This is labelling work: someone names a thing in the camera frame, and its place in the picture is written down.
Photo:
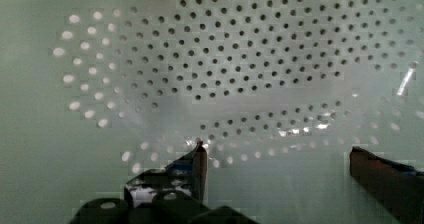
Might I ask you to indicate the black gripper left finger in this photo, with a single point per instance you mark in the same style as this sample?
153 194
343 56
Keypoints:
186 174

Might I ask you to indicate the mint green oval strainer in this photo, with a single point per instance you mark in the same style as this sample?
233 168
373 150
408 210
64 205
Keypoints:
95 92

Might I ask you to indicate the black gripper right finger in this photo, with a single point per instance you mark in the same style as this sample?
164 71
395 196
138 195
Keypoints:
399 188

